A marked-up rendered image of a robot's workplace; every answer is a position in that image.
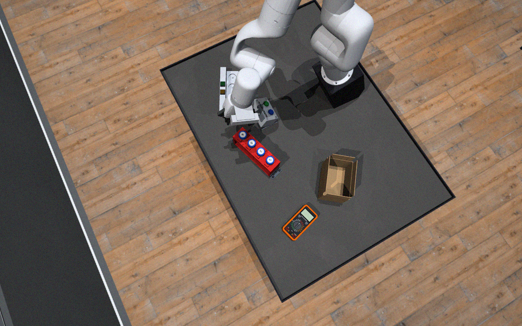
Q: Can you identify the red tube rack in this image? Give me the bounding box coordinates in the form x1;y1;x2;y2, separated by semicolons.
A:
233;127;280;176

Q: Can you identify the orange digital multimeter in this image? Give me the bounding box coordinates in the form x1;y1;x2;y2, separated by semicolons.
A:
282;205;318;241

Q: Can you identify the brown cardboard box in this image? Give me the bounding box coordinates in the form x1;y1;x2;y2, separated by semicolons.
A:
318;154;358;203

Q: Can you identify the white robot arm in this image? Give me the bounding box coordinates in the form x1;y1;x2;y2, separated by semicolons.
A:
230;0;374;125

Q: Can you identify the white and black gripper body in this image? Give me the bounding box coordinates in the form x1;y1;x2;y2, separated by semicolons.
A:
222;94;254;118

